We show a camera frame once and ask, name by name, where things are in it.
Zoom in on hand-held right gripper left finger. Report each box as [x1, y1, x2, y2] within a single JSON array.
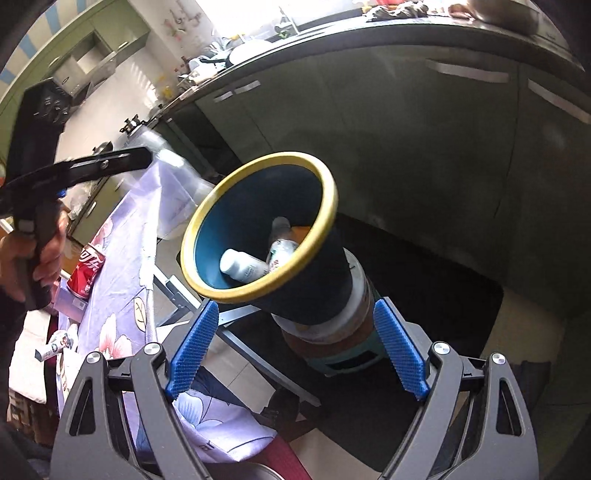
[[48, 299, 221, 480]]

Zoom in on purple floral tablecloth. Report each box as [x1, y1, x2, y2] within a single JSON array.
[[55, 161, 278, 462]]

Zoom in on white plate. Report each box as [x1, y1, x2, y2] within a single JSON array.
[[226, 39, 269, 65]]

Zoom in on dark bin with yellow rim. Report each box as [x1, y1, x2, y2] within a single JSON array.
[[180, 151, 365, 324]]

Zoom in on green lower cabinets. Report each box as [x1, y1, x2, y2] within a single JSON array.
[[69, 46, 591, 324]]

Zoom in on red stool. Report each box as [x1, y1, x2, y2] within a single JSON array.
[[249, 438, 310, 480]]

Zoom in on small white tube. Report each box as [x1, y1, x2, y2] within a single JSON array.
[[34, 330, 77, 363]]

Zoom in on green plastic stool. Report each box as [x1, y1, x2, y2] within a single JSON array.
[[307, 335, 391, 377]]

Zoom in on clear plastic cup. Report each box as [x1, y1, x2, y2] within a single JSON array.
[[139, 129, 218, 241]]

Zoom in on grey metal table frame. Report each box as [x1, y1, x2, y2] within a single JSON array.
[[150, 268, 321, 407]]

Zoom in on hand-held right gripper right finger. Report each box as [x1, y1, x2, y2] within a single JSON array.
[[372, 299, 542, 480]]

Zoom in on metal bowl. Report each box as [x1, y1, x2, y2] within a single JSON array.
[[450, 0, 541, 33]]

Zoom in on black kitchen countertop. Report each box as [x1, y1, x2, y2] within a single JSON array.
[[148, 0, 591, 121]]

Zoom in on white plastic bucket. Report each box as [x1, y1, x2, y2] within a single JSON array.
[[272, 249, 384, 358]]

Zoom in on red soda can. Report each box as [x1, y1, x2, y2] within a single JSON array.
[[68, 244, 106, 297]]

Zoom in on person's left hand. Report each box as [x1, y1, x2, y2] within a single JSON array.
[[0, 215, 71, 304]]

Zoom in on hanging kitchen utensils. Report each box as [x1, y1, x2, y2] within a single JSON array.
[[164, 4, 195, 40]]

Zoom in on green cabinets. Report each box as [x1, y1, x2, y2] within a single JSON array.
[[69, 46, 591, 324], [0, 0, 153, 121]]

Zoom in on dark crumpled rag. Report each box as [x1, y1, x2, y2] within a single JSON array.
[[365, 0, 435, 21]]

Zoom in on small white bottle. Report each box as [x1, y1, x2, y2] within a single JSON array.
[[219, 248, 269, 280]]

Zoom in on clear plastic bottle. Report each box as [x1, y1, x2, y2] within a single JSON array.
[[265, 217, 298, 273]]

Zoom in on green upper cabinets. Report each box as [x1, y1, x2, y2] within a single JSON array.
[[0, 0, 153, 121]]

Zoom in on clear plastic bag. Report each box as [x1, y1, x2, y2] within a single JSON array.
[[69, 185, 100, 217]]

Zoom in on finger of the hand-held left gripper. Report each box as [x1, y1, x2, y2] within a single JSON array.
[[51, 146, 154, 188]]

